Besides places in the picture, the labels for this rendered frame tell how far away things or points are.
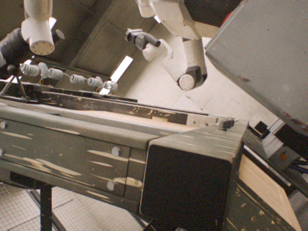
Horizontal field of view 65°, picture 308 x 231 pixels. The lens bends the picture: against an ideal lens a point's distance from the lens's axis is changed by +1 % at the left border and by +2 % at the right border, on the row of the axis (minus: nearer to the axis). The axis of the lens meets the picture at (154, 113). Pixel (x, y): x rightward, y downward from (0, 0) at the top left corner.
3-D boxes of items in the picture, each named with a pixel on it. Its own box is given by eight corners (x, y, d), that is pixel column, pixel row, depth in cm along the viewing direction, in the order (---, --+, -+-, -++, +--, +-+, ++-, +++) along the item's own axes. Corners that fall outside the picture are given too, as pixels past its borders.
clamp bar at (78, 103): (213, 134, 101) (222, 77, 100) (14, 98, 145) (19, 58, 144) (216, 132, 110) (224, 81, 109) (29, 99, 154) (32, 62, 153)
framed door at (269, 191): (304, 247, 113) (307, 244, 112) (212, 162, 128) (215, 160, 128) (281, 191, 196) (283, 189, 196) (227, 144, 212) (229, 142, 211)
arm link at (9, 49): (-23, 43, 76) (0, 22, 72) (6, 50, 85) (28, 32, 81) (-13, 78, 74) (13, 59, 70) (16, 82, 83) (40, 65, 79)
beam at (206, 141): (223, 246, 30) (237, 159, 29) (136, 215, 34) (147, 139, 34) (247, 131, 234) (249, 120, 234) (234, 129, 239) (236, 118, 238)
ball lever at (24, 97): (26, 106, 79) (11, 66, 72) (18, 104, 80) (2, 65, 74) (35, 100, 82) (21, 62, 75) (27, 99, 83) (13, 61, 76)
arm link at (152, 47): (154, 45, 133) (167, 54, 127) (138, 55, 130) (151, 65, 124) (150, 27, 124) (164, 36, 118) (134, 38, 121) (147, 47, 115)
